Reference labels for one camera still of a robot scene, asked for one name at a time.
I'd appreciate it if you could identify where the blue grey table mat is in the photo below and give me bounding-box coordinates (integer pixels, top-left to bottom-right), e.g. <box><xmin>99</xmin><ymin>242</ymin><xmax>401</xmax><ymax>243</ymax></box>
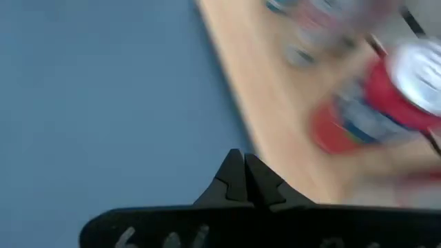
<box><xmin>0</xmin><ymin>0</ymin><xmax>259</xmax><ymax>248</ymax></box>

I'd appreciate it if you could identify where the red Fanta can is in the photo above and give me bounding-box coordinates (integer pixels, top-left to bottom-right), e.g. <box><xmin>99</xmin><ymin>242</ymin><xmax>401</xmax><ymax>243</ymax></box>
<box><xmin>309</xmin><ymin>37</ymin><xmax>441</xmax><ymax>156</ymax></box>

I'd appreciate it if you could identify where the white Celsius can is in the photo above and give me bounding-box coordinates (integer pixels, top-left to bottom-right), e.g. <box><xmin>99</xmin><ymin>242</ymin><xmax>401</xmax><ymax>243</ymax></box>
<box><xmin>284</xmin><ymin>0</ymin><xmax>397</xmax><ymax>68</ymax></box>

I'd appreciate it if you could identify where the wooden shelf with black frame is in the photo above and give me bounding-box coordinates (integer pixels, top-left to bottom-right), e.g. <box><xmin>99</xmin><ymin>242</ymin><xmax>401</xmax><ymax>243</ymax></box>
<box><xmin>194</xmin><ymin>0</ymin><xmax>441</xmax><ymax>209</ymax></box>

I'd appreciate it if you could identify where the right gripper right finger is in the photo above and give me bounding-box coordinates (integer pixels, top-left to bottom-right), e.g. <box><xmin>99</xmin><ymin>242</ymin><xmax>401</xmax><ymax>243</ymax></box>
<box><xmin>244</xmin><ymin>153</ymin><xmax>316</xmax><ymax>211</ymax></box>

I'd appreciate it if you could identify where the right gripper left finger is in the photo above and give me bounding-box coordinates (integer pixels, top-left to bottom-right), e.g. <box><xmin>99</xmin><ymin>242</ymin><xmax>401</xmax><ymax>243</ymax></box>
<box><xmin>192</xmin><ymin>147</ymin><xmax>249</xmax><ymax>207</ymax></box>

